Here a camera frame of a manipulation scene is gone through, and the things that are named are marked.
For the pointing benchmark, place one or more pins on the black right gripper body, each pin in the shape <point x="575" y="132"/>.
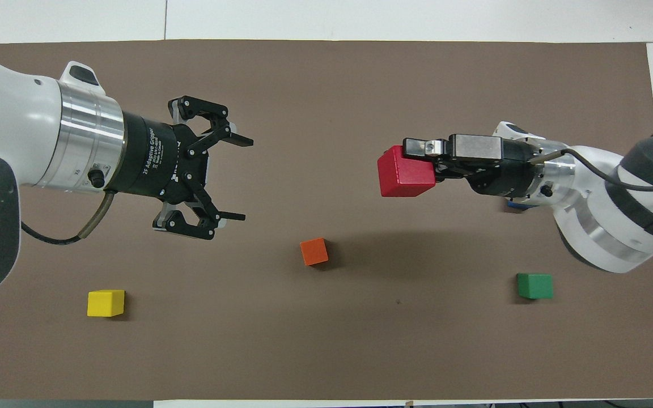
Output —
<point x="496" y="164"/>

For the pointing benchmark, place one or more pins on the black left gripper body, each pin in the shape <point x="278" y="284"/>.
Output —
<point x="151" y="158"/>

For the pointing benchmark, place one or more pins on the red wooden block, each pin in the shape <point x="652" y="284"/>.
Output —
<point x="406" y="173"/>

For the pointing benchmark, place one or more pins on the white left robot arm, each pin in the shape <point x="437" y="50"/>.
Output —
<point x="9" y="113"/>

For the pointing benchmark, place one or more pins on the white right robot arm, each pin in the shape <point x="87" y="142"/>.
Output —
<point x="604" y="215"/>

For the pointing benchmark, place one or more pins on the blue wooden block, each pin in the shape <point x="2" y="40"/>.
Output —
<point x="516" y="205"/>

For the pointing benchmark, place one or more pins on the orange wooden block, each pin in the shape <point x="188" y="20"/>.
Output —
<point x="314" y="251"/>

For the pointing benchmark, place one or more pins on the green wooden block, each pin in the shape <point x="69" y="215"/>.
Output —
<point x="535" y="286"/>

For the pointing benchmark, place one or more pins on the yellow wooden block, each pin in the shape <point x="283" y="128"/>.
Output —
<point x="105" y="303"/>

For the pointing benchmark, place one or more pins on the brown table mat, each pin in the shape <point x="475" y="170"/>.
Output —
<point x="326" y="85"/>

